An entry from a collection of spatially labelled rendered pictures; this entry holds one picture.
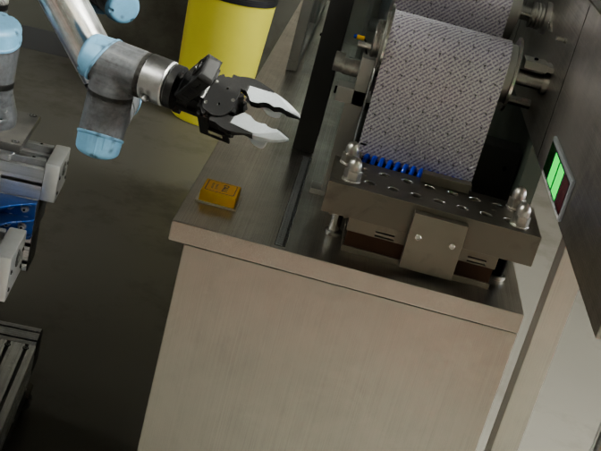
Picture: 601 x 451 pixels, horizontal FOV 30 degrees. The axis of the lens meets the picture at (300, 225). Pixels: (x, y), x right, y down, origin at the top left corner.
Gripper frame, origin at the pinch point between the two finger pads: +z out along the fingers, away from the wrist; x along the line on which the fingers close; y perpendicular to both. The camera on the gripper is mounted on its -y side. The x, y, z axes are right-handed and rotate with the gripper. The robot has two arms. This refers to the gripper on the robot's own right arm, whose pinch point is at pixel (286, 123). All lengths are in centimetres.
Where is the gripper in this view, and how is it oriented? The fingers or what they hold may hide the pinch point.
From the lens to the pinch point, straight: 173.5
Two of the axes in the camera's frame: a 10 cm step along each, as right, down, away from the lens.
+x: -4.1, 8.4, -3.7
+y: 0.1, 4.1, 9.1
